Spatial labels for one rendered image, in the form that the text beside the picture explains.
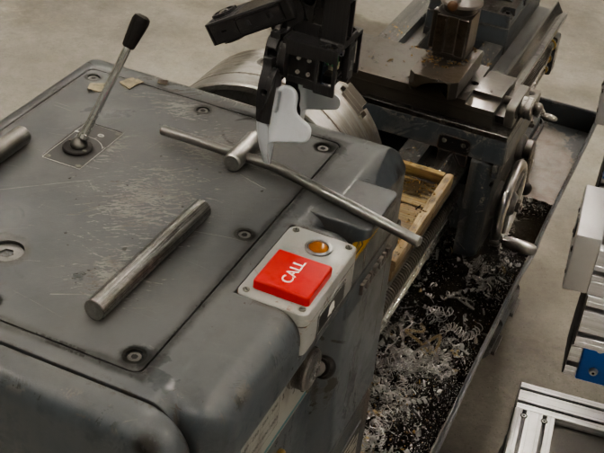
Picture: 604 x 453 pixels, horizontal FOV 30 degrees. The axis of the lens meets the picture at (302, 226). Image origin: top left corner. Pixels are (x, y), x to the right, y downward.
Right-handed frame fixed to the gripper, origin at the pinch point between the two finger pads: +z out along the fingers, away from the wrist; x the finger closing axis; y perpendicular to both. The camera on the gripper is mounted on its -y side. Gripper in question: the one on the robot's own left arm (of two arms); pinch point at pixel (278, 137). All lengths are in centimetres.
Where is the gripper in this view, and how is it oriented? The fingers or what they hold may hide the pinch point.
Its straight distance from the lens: 126.0
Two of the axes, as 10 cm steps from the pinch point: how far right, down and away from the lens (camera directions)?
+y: 9.1, 3.0, -2.9
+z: -0.9, 8.2, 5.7
